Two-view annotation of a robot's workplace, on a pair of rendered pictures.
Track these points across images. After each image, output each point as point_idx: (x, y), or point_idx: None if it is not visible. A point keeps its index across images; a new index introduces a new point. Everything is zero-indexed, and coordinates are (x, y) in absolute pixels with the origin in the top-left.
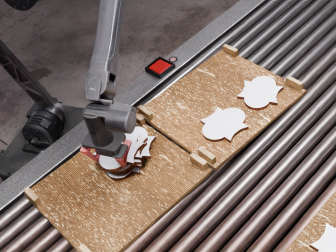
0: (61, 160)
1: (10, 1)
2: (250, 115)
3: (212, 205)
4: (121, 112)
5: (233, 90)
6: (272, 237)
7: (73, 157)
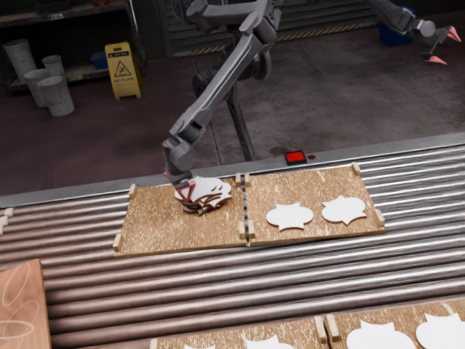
0: None
1: None
2: (317, 222)
3: None
4: (181, 151)
5: (326, 198)
6: (233, 317)
7: None
